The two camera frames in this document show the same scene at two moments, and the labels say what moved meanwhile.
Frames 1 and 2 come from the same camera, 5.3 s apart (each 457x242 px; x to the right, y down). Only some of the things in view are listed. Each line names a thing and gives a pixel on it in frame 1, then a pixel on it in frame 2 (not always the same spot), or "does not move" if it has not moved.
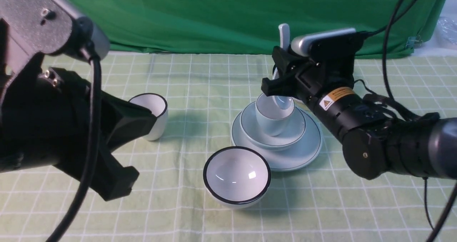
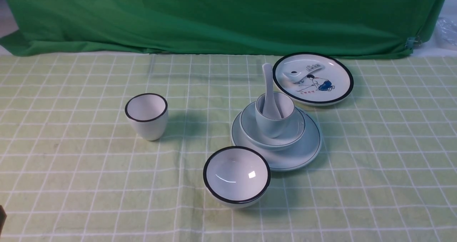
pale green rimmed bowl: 252,132 does not move
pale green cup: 273,113 does not move
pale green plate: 292,157 does not move
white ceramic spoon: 284,42 to 271,110
